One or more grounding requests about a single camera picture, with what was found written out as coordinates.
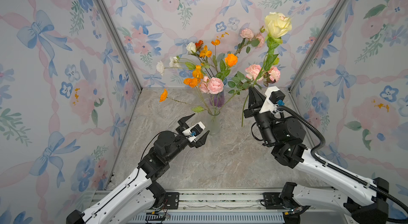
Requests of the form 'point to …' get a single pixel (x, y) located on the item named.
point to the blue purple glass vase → (217, 100)
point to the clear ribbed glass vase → (214, 121)
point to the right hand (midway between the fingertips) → (252, 87)
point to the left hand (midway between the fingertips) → (199, 120)
